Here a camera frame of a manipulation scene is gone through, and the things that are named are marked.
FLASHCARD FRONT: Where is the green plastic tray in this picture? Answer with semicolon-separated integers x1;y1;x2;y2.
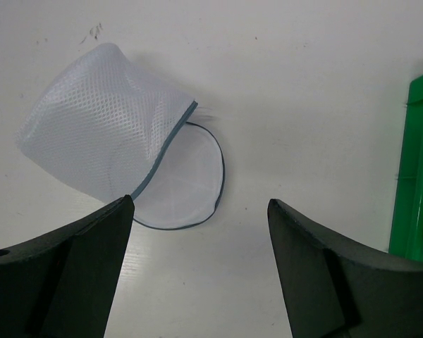
388;75;423;262

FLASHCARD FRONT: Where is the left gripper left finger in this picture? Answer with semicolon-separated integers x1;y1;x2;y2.
0;195;135;337

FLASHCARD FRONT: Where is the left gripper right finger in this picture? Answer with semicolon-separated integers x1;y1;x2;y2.
267;199;423;337

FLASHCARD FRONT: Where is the white mesh laundry bag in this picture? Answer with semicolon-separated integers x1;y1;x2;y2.
16;43;226;230

